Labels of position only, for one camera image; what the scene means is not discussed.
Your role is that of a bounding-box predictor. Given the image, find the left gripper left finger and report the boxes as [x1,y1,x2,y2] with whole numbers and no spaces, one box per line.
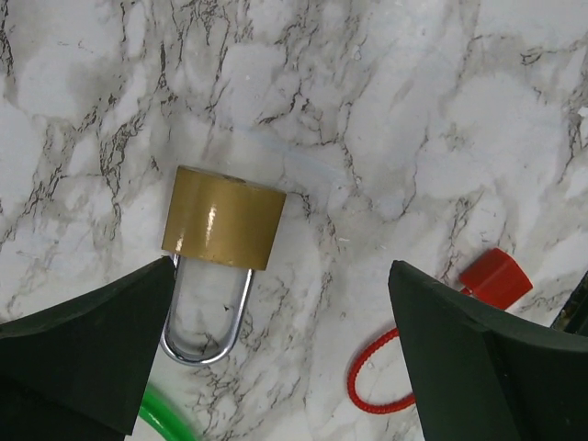
[1,257,175,440]

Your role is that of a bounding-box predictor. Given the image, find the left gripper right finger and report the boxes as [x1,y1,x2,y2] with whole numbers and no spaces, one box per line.
[389,261,587,440]

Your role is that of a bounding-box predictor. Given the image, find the brass padlock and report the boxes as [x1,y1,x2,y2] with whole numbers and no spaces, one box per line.
[160,165,287,368]

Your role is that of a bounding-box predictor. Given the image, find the green cable loop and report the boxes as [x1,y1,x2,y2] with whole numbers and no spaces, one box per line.
[137,382,199,441]

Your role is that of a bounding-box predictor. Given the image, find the red cable seal lock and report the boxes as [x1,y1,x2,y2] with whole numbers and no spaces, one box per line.
[346,248,533,414]

